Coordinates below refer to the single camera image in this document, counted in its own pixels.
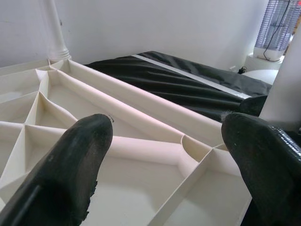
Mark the white plastic table top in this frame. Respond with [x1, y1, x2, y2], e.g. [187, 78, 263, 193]
[0, 58, 254, 226]

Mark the white tapered table leg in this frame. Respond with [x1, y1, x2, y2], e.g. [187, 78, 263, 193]
[258, 23, 301, 129]
[45, 0, 71, 64]

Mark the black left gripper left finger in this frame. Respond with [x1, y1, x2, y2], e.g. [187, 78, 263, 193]
[0, 113, 114, 226]

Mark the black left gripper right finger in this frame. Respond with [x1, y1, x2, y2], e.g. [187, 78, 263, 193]
[220, 112, 301, 226]

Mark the white electric insect killer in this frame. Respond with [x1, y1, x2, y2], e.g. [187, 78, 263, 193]
[254, 0, 299, 60]

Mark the black table cloth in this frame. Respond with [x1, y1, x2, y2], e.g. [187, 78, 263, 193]
[83, 50, 301, 226]

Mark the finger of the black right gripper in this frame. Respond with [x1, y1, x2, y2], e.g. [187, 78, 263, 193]
[239, 95, 269, 116]

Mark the white power strip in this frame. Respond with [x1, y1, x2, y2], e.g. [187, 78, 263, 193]
[229, 65, 248, 74]

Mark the white round stand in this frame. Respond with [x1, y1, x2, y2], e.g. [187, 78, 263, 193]
[245, 52, 287, 72]

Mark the black insect killer cable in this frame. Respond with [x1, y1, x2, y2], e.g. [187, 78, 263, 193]
[262, 0, 292, 62]

